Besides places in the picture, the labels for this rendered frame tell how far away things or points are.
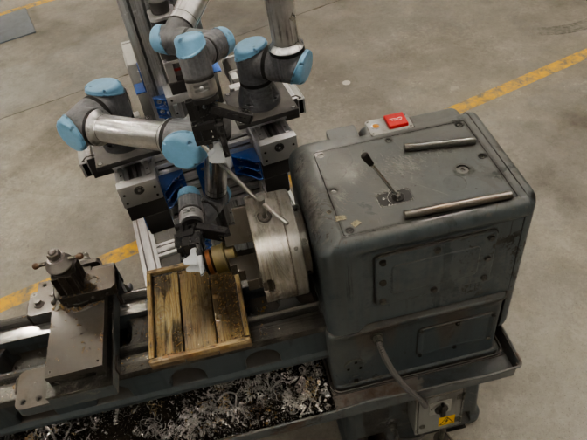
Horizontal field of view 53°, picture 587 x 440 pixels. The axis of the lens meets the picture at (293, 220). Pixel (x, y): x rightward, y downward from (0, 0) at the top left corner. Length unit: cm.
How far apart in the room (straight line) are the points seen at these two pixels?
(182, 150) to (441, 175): 71
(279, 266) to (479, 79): 303
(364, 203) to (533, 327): 152
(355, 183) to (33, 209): 269
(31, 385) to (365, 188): 111
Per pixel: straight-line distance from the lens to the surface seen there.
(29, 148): 451
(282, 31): 190
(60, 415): 206
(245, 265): 165
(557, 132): 396
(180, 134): 163
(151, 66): 215
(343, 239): 148
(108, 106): 197
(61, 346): 185
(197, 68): 148
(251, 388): 207
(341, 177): 164
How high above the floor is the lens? 234
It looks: 45 degrees down
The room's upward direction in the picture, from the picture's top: 9 degrees counter-clockwise
